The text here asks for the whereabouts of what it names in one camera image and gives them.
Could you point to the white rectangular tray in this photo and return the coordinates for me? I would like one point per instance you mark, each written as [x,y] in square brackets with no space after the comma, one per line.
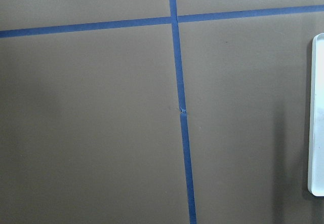
[315,156]

